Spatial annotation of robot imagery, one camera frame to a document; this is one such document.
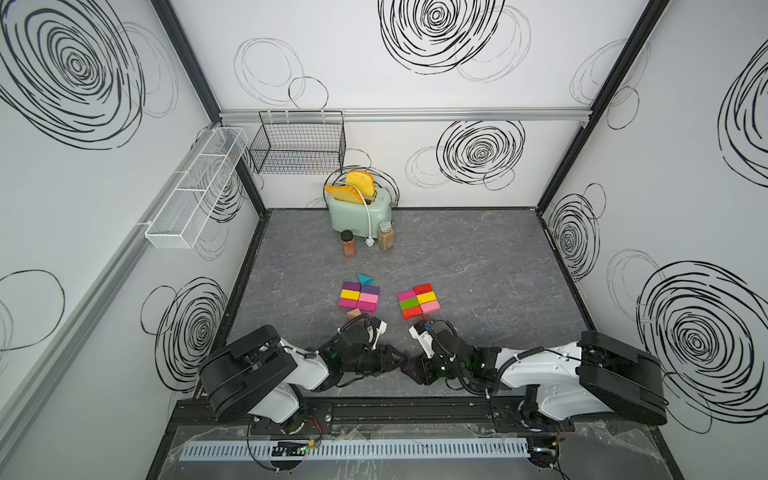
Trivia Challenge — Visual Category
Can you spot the yellow toast slice back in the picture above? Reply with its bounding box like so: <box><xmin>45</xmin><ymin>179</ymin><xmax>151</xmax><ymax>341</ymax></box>
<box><xmin>345</xmin><ymin>170</ymin><xmax>376</xmax><ymax>200</ymax></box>

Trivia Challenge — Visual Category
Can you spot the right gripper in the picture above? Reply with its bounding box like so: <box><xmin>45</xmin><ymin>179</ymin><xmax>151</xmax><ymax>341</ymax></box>
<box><xmin>397</xmin><ymin>349</ymin><xmax>470</xmax><ymax>385</ymax></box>

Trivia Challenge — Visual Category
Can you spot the grey slotted cable duct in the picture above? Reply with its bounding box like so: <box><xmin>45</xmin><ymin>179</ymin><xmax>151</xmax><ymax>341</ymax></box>
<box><xmin>178</xmin><ymin>438</ymin><xmax>530</xmax><ymax>462</ymax></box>

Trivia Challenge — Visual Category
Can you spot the mint green toaster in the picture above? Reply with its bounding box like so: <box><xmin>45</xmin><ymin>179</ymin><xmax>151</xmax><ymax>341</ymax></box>
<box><xmin>325</xmin><ymin>189</ymin><xmax>392</xmax><ymax>238</ymax></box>

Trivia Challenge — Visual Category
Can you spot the teal triangle block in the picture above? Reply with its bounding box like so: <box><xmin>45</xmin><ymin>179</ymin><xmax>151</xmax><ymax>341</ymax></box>
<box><xmin>357</xmin><ymin>274</ymin><xmax>374</xmax><ymax>285</ymax></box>

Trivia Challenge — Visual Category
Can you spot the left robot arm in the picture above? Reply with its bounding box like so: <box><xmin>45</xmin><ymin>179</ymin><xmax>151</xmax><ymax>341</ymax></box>
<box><xmin>198</xmin><ymin>314</ymin><xmax>409</xmax><ymax>430</ymax></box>

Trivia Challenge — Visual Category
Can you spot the brown spice jar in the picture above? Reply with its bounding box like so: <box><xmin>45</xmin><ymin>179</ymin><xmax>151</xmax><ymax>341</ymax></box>
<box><xmin>340</xmin><ymin>230</ymin><xmax>357</xmax><ymax>258</ymax></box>

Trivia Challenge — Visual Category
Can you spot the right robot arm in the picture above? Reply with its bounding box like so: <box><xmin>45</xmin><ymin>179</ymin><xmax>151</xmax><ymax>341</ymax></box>
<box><xmin>401</xmin><ymin>319</ymin><xmax>667</xmax><ymax>428</ymax></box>

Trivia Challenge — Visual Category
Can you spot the white wire shelf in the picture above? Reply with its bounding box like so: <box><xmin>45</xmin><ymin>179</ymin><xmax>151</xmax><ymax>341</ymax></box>
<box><xmin>145</xmin><ymin>126</ymin><xmax>247</xmax><ymax>250</ymax></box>

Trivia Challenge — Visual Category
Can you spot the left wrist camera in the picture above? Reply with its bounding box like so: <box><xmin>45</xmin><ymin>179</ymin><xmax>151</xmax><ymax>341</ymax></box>
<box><xmin>366</xmin><ymin>317</ymin><xmax>387</xmax><ymax>351</ymax></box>

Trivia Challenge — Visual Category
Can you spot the yellow block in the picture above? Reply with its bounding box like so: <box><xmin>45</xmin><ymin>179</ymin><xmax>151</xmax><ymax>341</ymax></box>
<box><xmin>340</xmin><ymin>289</ymin><xmax>360</xmax><ymax>301</ymax></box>
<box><xmin>417</xmin><ymin>291</ymin><xmax>437</xmax><ymax>305</ymax></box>

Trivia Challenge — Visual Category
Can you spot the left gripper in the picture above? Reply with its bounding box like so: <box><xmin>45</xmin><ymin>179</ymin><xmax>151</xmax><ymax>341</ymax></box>
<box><xmin>340</xmin><ymin>345</ymin><xmax>408</xmax><ymax>377</ymax></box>

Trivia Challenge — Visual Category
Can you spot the black wire basket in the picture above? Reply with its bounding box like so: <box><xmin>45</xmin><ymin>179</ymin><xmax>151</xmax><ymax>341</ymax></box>
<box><xmin>249</xmin><ymin>110</ymin><xmax>346</xmax><ymax>175</ymax></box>

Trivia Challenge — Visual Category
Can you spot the red block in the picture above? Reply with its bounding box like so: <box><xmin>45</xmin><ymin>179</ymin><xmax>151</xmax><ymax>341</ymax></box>
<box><xmin>402</xmin><ymin>305</ymin><xmax>423</xmax><ymax>320</ymax></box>
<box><xmin>413</xmin><ymin>283</ymin><xmax>433</xmax><ymax>295</ymax></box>

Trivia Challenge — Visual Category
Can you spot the green block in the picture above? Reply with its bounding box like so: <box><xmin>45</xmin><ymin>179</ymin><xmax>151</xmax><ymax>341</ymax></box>
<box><xmin>399</xmin><ymin>297</ymin><xmax>420</xmax><ymax>311</ymax></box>

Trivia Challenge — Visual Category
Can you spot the light pink block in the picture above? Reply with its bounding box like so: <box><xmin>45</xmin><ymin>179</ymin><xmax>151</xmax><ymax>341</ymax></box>
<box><xmin>420</xmin><ymin>300</ymin><xmax>440</xmax><ymax>314</ymax></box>
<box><xmin>359</xmin><ymin>292</ymin><xmax>379</xmax><ymax>304</ymax></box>

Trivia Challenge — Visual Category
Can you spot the magenta block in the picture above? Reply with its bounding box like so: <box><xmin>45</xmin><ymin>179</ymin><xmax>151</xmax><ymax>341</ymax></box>
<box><xmin>338</xmin><ymin>298</ymin><xmax>359</xmax><ymax>310</ymax></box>
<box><xmin>397</xmin><ymin>290</ymin><xmax>416</xmax><ymax>302</ymax></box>
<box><xmin>357</xmin><ymin>301</ymin><xmax>378</xmax><ymax>313</ymax></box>

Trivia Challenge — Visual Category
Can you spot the white toaster cable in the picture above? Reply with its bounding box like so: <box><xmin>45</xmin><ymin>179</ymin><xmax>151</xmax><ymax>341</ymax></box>
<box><xmin>350</xmin><ymin>182</ymin><xmax>376</xmax><ymax>247</ymax></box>

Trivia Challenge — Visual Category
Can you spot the yellow toast slice front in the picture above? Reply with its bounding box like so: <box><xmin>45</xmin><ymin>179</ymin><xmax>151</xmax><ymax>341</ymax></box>
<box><xmin>324</xmin><ymin>185</ymin><xmax>365</xmax><ymax>205</ymax></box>

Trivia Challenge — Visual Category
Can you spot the yellow toast slice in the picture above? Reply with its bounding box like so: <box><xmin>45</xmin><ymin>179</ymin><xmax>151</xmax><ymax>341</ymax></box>
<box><xmin>324</xmin><ymin>185</ymin><xmax>365</xmax><ymax>205</ymax></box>
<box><xmin>345</xmin><ymin>170</ymin><xmax>376</xmax><ymax>200</ymax></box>

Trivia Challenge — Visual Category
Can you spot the beige spice jar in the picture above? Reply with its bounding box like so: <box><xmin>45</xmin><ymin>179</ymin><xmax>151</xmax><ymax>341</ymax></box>
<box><xmin>377</xmin><ymin>221</ymin><xmax>394</xmax><ymax>251</ymax></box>

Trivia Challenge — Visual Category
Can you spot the magenta block bottom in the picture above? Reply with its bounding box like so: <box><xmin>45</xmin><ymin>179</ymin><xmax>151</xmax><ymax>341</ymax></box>
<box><xmin>397</xmin><ymin>290</ymin><xmax>416</xmax><ymax>302</ymax></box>

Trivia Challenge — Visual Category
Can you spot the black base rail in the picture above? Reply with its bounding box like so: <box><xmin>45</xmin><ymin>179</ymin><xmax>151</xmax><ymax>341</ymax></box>
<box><xmin>167</xmin><ymin>395</ymin><xmax>652</xmax><ymax>436</ymax></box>

